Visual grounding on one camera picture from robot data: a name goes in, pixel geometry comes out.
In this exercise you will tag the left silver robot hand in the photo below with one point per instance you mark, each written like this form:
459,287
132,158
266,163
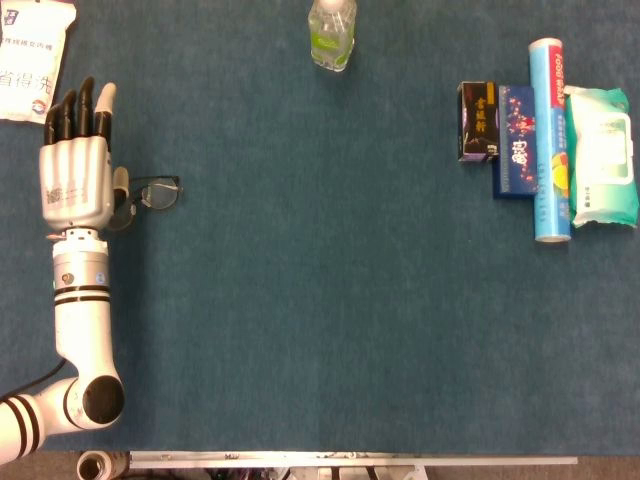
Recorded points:
75,185

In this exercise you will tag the black-framed eyeglasses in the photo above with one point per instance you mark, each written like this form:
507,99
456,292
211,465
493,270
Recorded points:
160,196

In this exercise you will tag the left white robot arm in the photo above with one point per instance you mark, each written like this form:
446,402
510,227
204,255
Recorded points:
82,325

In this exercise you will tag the white plastic pouch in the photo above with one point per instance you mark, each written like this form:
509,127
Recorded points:
27,60

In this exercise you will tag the tape roll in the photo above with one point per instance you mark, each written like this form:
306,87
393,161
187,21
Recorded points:
100,466

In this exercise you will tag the clear bottle green label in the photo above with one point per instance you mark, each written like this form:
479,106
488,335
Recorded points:
332,40

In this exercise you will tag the small black box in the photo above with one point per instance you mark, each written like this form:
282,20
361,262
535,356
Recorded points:
478,125

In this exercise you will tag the long dark blue box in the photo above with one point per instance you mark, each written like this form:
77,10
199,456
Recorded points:
515,150

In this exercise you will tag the blue food wrap roll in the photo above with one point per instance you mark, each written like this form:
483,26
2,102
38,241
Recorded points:
547,150

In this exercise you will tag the green wet wipes pack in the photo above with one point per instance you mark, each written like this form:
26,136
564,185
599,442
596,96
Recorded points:
602,160

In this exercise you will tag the aluminium table edge rail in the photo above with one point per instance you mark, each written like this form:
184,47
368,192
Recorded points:
350,459

